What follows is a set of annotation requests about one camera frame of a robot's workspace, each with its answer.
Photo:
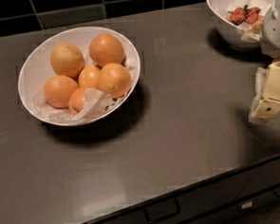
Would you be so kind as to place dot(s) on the yellowish orange top left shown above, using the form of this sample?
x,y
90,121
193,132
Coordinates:
x,y
67,60

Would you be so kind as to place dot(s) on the red strawberries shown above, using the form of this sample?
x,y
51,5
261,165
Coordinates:
x,y
245,14

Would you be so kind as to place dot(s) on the white bowl with strawberries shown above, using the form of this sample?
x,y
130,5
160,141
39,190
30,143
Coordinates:
x,y
227,31

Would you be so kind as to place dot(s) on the white paper in bowl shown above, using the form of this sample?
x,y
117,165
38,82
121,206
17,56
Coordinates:
x,y
97,104

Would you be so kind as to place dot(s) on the orange under paper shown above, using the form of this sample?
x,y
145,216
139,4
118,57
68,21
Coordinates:
x,y
76,102

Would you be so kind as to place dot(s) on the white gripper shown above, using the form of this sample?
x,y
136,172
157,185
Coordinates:
x,y
276,34

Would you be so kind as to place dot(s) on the white bowl with oranges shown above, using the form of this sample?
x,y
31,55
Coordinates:
x,y
37,68

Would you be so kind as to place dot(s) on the lower dark drawer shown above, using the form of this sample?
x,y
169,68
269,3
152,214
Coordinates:
x,y
237,208

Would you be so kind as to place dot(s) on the orange middle small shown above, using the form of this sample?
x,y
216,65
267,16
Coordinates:
x,y
89,76

